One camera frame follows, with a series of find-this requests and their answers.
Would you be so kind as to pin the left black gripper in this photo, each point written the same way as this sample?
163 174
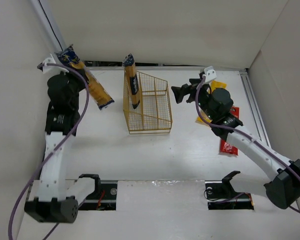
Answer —
73 75

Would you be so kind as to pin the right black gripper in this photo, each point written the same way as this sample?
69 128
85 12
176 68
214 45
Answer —
190 89

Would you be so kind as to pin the blue label spaghetti bag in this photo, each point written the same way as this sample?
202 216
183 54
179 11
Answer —
69 58

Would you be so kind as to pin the black label spaghetti bag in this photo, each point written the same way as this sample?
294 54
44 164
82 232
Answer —
130 73

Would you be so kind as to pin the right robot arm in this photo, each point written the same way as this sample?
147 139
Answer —
282 187

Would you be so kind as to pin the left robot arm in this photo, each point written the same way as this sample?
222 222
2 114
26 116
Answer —
54 202

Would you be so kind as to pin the yellow spaghetti bag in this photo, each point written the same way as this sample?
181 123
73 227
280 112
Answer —
213 85

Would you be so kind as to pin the red spaghetti bag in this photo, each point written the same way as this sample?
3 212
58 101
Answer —
224 147

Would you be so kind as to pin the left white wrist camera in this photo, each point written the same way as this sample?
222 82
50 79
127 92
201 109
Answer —
47 65

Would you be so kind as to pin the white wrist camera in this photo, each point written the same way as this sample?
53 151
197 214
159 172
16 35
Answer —
208 74
47 65

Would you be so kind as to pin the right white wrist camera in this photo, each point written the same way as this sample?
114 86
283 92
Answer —
208 74

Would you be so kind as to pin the gold wire basket shelf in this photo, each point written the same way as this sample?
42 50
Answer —
150 112

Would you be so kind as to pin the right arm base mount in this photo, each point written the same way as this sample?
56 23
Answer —
220 195

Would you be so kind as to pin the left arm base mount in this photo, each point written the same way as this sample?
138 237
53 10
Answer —
106 200

